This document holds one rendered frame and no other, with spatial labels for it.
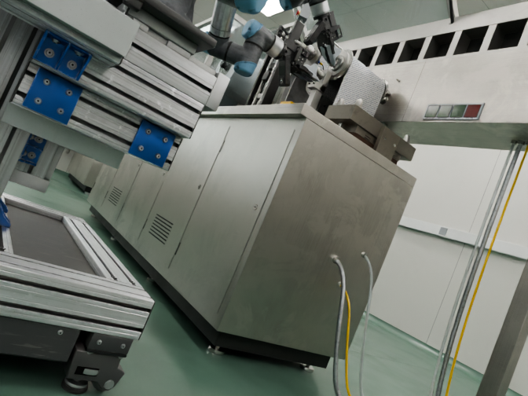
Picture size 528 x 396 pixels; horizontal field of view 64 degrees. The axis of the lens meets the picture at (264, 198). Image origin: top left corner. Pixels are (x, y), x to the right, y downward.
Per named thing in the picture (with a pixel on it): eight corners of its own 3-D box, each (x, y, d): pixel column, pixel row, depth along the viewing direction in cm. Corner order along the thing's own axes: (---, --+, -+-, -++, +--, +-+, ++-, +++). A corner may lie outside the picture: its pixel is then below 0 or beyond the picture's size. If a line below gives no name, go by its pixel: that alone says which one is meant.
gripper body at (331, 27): (343, 38, 179) (335, 9, 174) (328, 45, 175) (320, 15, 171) (331, 41, 185) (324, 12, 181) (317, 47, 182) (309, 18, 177)
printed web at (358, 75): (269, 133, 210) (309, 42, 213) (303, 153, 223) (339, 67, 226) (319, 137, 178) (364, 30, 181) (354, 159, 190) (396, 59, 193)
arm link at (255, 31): (236, 39, 156) (245, 19, 156) (259, 55, 162) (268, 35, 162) (247, 36, 149) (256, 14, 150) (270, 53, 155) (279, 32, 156)
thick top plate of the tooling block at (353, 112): (323, 118, 172) (328, 104, 173) (383, 158, 194) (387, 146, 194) (350, 119, 159) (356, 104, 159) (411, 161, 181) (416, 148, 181)
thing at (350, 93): (327, 117, 179) (343, 78, 180) (362, 141, 192) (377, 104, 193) (328, 117, 178) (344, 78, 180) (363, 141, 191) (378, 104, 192)
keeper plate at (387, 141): (372, 151, 168) (382, 126, 168) (386, 161, 173) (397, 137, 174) (376, 152, 166) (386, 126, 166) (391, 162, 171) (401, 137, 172)
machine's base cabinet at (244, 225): (80, 210, 347) (123, 115, 352) (152, 235, 382) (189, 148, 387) (202, 360, 136) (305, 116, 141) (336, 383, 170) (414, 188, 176)
